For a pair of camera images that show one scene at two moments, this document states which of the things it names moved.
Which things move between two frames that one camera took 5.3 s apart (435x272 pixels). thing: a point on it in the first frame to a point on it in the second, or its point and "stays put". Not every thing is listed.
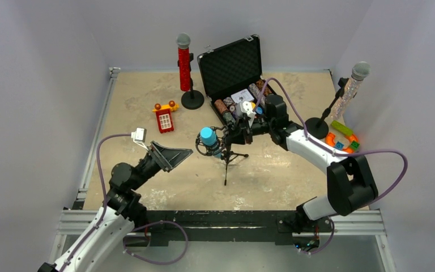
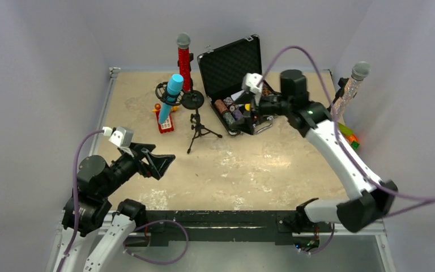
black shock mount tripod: x=215 y=141 to x=192 y=100
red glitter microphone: x=183 y=42 stays put
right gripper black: x=244 y=127 to x=252 y=114
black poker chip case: x=232 y=73 stays put
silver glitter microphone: x=361 y=72 stays put
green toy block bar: x=341 y=128 stays put
